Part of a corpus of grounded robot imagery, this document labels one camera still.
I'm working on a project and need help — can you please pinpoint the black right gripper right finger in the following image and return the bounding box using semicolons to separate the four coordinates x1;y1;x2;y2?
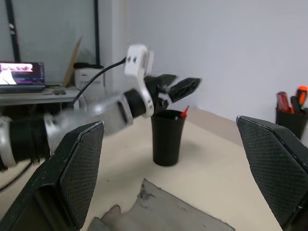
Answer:
236;115;308;231

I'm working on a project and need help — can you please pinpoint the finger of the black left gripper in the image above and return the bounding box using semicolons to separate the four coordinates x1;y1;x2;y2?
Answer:
167;77;203;103

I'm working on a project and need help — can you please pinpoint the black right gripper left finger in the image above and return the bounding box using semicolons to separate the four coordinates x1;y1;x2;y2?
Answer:
0;121;105;231

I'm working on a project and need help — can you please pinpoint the black plastic cup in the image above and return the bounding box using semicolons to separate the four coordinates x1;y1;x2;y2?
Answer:
150;109;187;167

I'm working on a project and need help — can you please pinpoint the grey felt glasses case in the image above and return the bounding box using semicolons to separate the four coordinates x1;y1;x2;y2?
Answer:
87;178;236;231

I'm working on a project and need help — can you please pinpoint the red marker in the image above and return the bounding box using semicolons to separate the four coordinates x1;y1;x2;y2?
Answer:
180;105;191;119

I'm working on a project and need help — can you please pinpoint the black tool holder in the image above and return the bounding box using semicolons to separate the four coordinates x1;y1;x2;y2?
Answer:
275;107;308;141

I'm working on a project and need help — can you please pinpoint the white printer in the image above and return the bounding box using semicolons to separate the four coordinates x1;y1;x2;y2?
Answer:
74;63;107;90

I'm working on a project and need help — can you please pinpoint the orange and black screwdriver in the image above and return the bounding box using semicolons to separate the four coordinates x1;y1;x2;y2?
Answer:
290;85;308;115

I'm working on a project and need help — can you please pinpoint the grey office desk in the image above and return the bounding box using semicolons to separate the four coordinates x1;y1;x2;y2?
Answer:
0;86;81;107

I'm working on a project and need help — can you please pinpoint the wooden stick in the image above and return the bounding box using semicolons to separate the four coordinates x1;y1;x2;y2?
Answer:
63;36;83;88

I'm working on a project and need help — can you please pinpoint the open laptop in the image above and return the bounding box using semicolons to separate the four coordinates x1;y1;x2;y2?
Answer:
0;61;47;94

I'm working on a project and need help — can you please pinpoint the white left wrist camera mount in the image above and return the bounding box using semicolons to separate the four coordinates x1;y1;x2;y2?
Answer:
124;44;155;118

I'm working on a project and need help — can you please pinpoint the red handled screwdriver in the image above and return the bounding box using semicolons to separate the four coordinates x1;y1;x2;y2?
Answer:
276;91;293;113

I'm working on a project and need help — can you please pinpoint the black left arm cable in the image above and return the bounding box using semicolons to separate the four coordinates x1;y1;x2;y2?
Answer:
69;57;127;108

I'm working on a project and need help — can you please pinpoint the black window frame post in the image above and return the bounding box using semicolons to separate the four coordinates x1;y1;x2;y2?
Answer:
93;0;101;65
5;0;21;63

